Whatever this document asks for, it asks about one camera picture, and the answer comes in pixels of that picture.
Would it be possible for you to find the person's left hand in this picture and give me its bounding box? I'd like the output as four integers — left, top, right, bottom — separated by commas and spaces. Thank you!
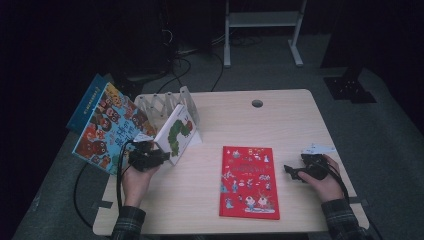
121, 163, 161, 208

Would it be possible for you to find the thin black floor cable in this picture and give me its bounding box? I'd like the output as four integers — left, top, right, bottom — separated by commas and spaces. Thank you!
73, 163, 96, 231

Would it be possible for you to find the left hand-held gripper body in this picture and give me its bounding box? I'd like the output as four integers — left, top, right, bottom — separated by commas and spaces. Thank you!
127, 134, 163, 173

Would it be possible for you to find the colourful animals picture book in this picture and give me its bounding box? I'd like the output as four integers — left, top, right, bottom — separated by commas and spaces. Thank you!
72, 82, 158, 176

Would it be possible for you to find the white metal stand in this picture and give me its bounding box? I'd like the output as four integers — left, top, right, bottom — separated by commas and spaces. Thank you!
223, 0, 308, 69

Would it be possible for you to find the person's right hand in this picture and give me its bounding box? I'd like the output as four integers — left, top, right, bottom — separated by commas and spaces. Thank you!
298, 154, 344, 203

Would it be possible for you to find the looped black floor cable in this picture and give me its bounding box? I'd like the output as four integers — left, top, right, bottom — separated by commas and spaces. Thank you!
156, 55, 193, 94

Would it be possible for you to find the white caterpillar picture book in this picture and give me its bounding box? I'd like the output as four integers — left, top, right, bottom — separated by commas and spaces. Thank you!
153, 103, 198, 167

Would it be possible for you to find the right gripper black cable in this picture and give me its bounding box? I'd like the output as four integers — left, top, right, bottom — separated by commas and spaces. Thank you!
321, 159, 351, 204

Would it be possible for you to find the red picture book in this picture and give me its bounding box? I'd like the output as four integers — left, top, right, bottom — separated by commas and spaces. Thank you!
218, 145, 281, 221

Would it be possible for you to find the black stand with base plate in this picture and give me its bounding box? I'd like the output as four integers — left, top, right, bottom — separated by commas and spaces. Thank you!
320, 0, 378, 104
109, 66, 146, 101

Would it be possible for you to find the curved black floor cable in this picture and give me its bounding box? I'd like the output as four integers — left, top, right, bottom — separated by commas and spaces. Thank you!
209, 51, 225, 93

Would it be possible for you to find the blue monster picture book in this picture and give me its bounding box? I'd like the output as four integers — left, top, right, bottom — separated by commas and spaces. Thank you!
65, 73, 109, 134

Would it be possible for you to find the clear acrylic book rack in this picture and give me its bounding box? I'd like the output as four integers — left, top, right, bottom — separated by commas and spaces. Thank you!
134, 85, 203, 148

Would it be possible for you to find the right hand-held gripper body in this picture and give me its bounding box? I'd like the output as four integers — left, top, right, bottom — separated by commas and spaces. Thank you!
300, 143, 337, 181

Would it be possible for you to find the dark equipment cabinet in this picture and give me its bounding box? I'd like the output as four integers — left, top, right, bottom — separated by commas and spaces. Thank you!
109, 0, 174, 79

